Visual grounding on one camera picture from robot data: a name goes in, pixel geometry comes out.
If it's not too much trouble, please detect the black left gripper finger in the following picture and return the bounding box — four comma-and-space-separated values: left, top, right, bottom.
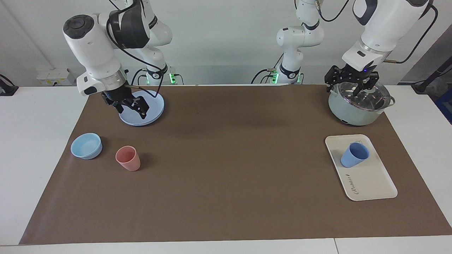
355, 76, 379, 96
324, 66, 341, 93

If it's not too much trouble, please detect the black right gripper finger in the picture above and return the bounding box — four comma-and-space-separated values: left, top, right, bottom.
130, 97, 149, 120
107, 100, 125, 114

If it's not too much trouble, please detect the pink plastic cup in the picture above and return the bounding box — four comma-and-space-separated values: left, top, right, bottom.
115, 146, 141, 172

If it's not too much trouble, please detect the blue plastic cup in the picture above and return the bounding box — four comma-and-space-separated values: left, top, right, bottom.
340, 142, 370, 168

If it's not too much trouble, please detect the cream rabbit print tray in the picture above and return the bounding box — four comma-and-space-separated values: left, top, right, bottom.
325, 134, 398, 201

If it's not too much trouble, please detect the light blue plate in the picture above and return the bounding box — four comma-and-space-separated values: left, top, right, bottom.
119, 90, 165, 127

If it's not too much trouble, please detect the glass pot lid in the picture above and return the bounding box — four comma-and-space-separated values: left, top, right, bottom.
337, 79, 392, 111

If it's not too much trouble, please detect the pale green electric pot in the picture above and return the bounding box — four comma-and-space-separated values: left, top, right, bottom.
328, 84, 396, 126

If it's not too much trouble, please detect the light blue bowl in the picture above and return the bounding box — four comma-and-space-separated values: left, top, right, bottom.
71, 133, 103, 160

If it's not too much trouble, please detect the black stand with pole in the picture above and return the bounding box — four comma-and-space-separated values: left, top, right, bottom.
411, 65, 452, 94

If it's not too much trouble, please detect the white power strip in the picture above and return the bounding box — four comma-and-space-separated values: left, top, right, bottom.
36, 68, 75, 86

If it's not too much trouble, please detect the blue crate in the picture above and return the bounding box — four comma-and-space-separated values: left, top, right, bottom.
435, 88, 452, 125

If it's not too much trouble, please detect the brown table mat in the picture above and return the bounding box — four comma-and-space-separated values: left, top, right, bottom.
19, 85, 452, 245

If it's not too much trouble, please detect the black right base cable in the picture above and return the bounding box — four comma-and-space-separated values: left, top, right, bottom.
130, 67, 150, 87

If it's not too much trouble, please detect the black base cable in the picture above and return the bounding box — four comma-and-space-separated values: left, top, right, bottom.
251, 53, 284, 85
130, 67, 150, 87

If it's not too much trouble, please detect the black left base cable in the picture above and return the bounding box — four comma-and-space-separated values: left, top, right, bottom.
251, 53, 284, 85

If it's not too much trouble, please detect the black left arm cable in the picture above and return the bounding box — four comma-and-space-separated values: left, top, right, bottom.
316, 0, 439, 65

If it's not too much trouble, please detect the black clamp mount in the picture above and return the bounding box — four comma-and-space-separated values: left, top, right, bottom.
0, 74, 19, 96

